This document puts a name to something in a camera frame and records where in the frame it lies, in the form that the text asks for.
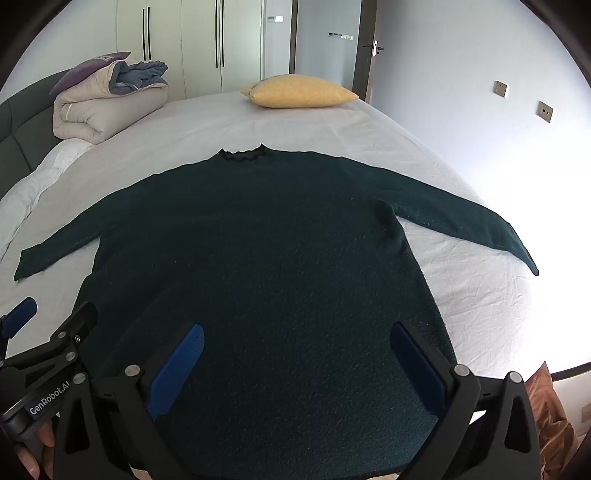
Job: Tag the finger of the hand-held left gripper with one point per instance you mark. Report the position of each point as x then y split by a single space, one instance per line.
76 325
21 316

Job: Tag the dark green headboard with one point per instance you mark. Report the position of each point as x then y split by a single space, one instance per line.
23 124

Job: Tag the person's left hand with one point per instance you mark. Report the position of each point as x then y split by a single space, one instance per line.
44 445

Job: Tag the dark green sweater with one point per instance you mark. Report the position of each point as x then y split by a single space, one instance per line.
277 254

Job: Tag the brown door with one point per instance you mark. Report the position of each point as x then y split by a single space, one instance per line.
364 69

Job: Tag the white wardrobe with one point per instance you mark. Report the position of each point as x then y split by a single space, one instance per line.
194 46

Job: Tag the folded beige duvet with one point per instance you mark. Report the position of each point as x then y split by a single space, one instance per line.
92 115

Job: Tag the blue grey blanket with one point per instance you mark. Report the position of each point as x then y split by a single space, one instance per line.
138 76

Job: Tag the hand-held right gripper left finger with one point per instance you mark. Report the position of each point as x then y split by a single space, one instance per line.
178 369

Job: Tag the wall switch panel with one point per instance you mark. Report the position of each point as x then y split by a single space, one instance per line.
340 36

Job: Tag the purple pillow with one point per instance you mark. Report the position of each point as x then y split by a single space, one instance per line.
90 69

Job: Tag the bronze wall socket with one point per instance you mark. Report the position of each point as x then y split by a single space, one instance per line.
501 89
545 112

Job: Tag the yellow pillow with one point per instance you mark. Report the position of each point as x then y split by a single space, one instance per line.
300 91

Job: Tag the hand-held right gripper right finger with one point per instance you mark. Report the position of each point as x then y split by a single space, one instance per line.
418 369

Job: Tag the white rumpled quilt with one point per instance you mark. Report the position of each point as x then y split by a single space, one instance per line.
32 184

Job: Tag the bed with white sheet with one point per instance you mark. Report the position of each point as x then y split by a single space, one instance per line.
323 129

